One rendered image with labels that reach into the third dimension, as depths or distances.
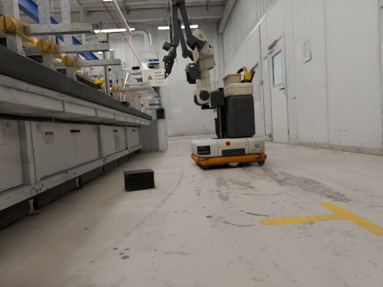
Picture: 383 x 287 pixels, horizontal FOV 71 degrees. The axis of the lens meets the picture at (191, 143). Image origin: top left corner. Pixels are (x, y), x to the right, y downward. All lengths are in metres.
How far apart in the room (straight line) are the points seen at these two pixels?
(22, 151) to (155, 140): 4.05
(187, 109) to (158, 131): 6.43
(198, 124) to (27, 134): 10.34
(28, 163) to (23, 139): 0.12
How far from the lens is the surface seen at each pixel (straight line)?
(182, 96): 11.71
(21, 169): 1.61
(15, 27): 1.20
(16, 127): 1.60
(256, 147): 2.64
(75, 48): 1.43
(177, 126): 11.63
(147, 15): 11.34
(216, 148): 2.53
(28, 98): 1.25
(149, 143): 5.47
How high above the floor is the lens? 0.40
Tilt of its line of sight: 3 degrees down
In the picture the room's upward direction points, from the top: 4 degrees counter-clockwise
